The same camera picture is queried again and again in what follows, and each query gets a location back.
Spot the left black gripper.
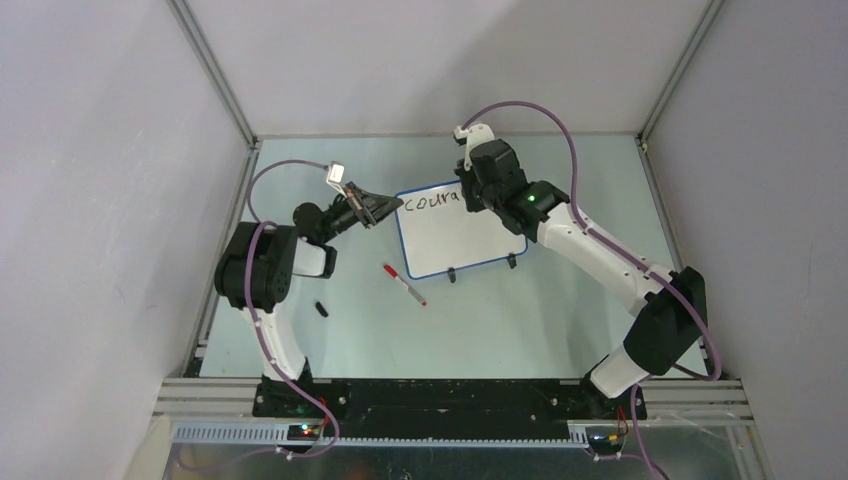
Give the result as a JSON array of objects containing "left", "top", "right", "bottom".
[{"left": 320, "top": 181, "right": 402, "bottom": 243}]

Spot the blue framed whiteboard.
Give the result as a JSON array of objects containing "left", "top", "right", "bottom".
[{"left": 395, "top": 181, "right": 529, "bottom": 280}]

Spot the black marker cap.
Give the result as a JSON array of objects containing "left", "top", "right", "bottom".
[{"left": 315, "top": 302, "right": 329, "bottom": 318}]

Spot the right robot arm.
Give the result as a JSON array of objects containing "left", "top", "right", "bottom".
[{"left": 455, "top": 139, "right": 707, "bottom": 418}]

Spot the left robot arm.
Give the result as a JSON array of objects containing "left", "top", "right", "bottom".
[{"left": 214, "top": 182, "right": 402, "bottom": 417}]

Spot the red whiteboard marker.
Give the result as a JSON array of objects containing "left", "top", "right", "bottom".
[{"left": 383, "top": 264, "right": 428, "bottom": 307}]

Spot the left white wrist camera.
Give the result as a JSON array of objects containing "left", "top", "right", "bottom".
[{"left": 325, "top": 162, "right": 345, "bottom": 194}]

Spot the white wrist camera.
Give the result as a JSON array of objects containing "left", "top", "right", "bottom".
[
  {"left": 325, "top": 162, "right": 345, "bottom": 194},
  {"left": 453, "top": 123, "right": 496, "bottom": 171}
]

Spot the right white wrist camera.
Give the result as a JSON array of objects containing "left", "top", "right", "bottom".
[{"left": 453, "top": 123, "right": 496, "bottom": 171}]

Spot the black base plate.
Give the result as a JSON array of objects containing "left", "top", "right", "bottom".
[{"left": 252, "top": 377, "right": 647, "bottom": 441}]

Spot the aluminium frame rail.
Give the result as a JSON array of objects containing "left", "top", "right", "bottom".
[{"left": 153, "top": 378, "right": 753, "bottom": 449}]

